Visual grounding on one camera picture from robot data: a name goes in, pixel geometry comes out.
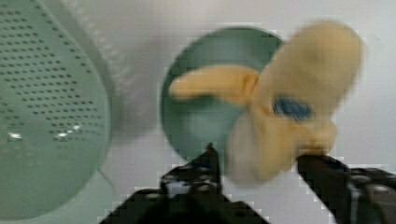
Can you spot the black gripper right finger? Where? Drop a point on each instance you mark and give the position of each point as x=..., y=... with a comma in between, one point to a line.
x=353, y=195

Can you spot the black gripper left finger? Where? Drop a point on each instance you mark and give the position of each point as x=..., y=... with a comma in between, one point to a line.
x=188, y=194

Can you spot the yellow plush peeled banana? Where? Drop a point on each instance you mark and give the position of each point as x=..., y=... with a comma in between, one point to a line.
x=287, y=106

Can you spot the green mug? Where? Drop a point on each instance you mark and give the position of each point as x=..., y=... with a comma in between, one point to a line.
x=190, y=125

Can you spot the green perforated colander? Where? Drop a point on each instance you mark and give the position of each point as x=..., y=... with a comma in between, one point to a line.
x=55, y=117

